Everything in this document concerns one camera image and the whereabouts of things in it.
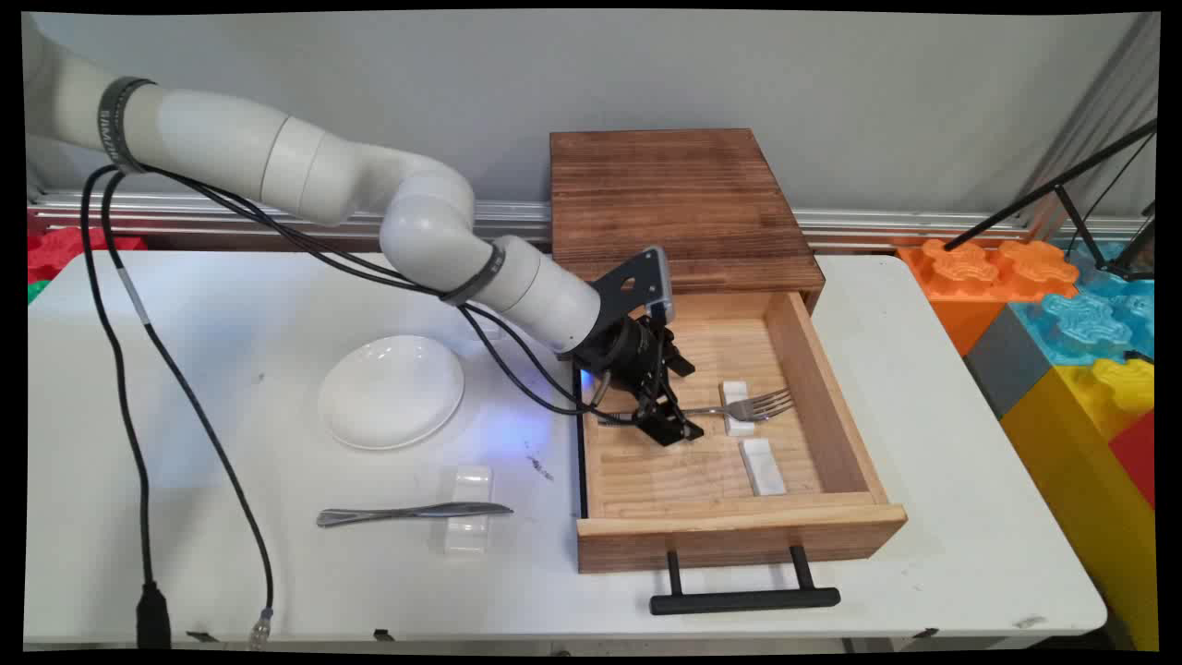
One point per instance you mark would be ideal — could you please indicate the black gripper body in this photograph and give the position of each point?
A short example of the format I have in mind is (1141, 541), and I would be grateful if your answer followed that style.
(621, 358)

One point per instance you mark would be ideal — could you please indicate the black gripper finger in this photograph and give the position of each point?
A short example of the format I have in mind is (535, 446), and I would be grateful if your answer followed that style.
(669, 432)
(663, 388)

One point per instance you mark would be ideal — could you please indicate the silver steel fork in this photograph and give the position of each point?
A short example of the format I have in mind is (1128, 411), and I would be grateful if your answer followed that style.
(750, 406)

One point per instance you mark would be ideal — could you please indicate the silver serrated table knife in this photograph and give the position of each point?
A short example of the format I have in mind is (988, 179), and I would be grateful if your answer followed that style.
(416, 512)

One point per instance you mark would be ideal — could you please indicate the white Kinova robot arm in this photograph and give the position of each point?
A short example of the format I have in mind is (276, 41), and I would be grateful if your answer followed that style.
(222, 148)

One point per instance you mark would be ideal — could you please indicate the light wooden drawer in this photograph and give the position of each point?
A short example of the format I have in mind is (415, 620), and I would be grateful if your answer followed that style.
(702, 466)

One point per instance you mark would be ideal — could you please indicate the dark wooden drawer cabinet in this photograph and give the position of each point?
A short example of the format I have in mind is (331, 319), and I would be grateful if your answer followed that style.
(679, 199)

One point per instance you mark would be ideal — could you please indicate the clear rest under knife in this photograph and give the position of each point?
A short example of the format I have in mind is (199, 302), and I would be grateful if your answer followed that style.
(468, 538)

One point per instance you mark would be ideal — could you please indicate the white round plate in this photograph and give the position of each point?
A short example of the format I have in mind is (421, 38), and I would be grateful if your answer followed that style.
(391, 392)

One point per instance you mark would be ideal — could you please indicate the orange plastic building block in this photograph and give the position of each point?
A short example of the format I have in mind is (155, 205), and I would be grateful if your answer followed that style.
(970, 277)

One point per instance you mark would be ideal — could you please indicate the grey plastic building block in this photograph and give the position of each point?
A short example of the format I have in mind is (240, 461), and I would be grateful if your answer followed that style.
(1007, 365)

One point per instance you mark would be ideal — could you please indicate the blue plastic building block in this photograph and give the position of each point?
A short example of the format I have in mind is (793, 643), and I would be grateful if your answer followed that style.
(1085, 319)

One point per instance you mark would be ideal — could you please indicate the black tripod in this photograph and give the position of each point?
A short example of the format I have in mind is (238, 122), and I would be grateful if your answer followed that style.
(1053, 189)

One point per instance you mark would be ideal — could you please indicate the red plastic building block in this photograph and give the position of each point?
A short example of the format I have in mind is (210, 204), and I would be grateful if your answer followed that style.
(1136, 457)

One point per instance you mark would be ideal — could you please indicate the red studded building block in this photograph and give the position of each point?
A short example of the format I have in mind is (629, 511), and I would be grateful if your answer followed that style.
(69, 249)

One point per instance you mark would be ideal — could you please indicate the green plastic building block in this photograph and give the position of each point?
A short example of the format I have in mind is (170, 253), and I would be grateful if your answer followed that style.
(35, 291)

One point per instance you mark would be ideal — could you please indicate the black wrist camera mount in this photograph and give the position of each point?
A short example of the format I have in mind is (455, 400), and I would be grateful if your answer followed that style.
(633, 282)

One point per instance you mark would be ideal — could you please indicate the aluminium wall rail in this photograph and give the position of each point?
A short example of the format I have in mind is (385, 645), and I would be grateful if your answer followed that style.
(231, 214)

